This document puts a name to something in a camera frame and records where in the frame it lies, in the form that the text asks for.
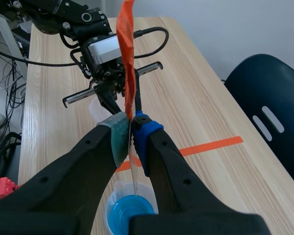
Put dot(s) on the clear beaker with blue liquid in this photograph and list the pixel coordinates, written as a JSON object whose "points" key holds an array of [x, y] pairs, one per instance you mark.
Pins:
{"points": [[127, 209]]}

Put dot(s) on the white metal desk leg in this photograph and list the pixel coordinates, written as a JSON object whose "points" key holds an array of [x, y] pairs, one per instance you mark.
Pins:
{"points": [[7, 36]]}

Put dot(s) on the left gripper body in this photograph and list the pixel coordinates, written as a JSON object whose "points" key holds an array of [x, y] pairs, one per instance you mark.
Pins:
{"points": [[105, 73]]}

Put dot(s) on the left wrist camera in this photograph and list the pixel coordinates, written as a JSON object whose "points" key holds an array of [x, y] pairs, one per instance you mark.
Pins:
{"points": [[105, 49]]}

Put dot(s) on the toy brick block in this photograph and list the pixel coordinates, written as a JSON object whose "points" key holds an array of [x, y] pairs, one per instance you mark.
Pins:
{"points": [[2, 187]]}

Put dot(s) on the dark blue chair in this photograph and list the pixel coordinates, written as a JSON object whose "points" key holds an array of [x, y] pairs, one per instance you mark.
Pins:
{"points": [[272, 102]]}

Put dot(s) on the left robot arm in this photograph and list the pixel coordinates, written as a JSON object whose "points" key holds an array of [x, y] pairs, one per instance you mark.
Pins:
{"points": [[51, 17]]}

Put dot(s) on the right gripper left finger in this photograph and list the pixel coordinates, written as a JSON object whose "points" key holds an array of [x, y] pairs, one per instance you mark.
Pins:
{"points": [[71, 176]]}

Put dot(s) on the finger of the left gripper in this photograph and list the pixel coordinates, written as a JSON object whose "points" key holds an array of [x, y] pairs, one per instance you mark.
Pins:
{"points": [[109, 101], [138, 95]]}

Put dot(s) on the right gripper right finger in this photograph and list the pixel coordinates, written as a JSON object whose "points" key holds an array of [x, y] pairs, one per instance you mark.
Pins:
{"points": [[166, 171]]}

